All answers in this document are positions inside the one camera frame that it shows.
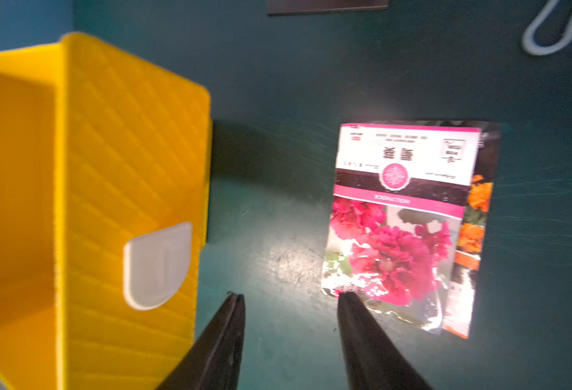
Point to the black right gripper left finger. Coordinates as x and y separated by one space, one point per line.
214 360

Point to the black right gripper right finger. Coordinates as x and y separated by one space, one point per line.
371 360

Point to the pink flower seed bag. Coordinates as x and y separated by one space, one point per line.
353 209

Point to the orange marigold seed bag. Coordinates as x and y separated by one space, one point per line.
476 234

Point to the dark metal tree base plate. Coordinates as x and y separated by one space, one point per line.
306 7

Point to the light blue hand brush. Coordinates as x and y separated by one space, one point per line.
547 33

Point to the yellow top drawer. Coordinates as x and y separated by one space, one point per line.
104 191

